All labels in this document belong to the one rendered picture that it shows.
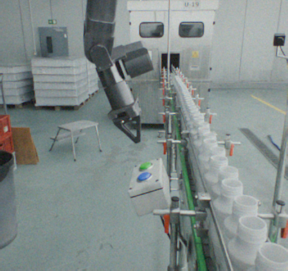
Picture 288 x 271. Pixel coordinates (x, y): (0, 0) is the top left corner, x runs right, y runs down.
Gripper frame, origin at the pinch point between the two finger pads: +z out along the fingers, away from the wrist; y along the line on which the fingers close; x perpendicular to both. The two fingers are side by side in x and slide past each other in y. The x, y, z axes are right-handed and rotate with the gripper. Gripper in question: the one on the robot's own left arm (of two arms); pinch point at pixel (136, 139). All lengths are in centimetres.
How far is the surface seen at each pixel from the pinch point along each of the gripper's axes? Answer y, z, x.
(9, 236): 103, 69, 136
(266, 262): -37.2, 8.4, -16.5
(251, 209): -25.8, 9.3, -18.1
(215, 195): -13.7, 12.5, -13.6
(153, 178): -7.9, 7.7, -1.8
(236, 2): 961, -64, -286
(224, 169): -10.8, 9.1, -17.0
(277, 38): 71, -4, -62
